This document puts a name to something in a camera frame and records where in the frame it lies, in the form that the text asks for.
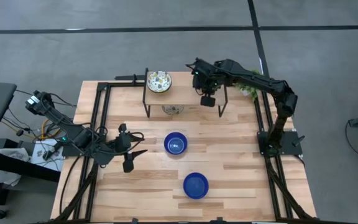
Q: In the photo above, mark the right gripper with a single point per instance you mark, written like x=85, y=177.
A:
x=207, y=81

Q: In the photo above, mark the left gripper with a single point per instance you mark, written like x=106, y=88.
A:
x=123, y=143

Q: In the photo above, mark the blue-violet plastic bowl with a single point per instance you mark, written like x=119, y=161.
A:
x=176, y=143

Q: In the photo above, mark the yellow bowl with speckled inside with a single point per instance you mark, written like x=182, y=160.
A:
x=158, y=81
x=172, y=110

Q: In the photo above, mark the blue plate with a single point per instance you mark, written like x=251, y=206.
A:
x=196, y=186

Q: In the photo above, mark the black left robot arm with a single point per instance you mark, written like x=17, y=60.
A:
x=85, y=141

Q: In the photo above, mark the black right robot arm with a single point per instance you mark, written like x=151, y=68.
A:
x=259, y=82

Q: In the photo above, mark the wooden shelf black metal legs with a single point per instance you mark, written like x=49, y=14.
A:
x=179, y=96

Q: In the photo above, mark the green plant white pot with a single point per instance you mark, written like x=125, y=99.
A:
x=248, y=89

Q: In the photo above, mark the white box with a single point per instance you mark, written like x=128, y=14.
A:
x=39, y=155

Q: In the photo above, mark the black beam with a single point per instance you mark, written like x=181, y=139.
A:
x=26, y=169

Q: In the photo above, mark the white plastic bag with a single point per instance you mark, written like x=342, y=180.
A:
x=11, y=154

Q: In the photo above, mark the black caster wheel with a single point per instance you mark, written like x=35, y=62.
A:
x=0, y=214

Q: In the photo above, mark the black aluminium table frame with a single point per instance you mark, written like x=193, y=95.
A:
x=123, y=84

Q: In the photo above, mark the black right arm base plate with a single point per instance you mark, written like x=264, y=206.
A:
x=291, y=144

